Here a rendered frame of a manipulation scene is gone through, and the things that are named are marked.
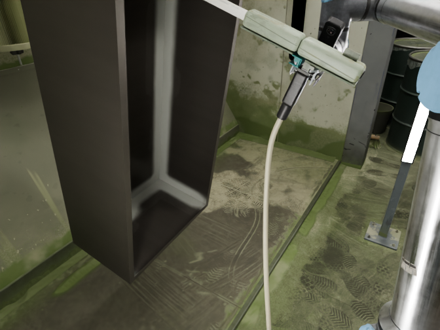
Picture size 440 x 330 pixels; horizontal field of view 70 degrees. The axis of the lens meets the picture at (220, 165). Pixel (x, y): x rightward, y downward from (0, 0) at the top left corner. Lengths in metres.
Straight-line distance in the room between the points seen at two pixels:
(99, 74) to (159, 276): 1.38
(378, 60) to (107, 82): 2.24
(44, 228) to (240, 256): 1.20
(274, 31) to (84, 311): 1.68
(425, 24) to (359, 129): 2.11
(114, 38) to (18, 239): 1.55
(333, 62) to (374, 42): 1.98
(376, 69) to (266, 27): 2.03
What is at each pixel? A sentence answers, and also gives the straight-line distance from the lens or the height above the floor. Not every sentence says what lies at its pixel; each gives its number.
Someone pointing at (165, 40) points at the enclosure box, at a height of 1.32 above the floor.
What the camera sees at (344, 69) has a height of 1.37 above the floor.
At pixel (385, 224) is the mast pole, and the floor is 0.12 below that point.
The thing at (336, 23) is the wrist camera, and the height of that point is 1.45.
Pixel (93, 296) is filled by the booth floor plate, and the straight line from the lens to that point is 2.02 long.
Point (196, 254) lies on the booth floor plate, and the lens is 2.07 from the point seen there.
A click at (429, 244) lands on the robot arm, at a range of 0.66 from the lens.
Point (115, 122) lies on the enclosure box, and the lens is 0.91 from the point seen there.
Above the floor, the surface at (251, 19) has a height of 1.46.
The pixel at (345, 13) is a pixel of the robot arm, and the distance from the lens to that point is 1.06.
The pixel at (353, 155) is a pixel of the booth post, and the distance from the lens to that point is 3.06.
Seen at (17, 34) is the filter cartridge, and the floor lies 1.33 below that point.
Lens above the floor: 1.56
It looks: 31 degrees down
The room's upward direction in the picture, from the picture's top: 2 degrees counter-clockwise
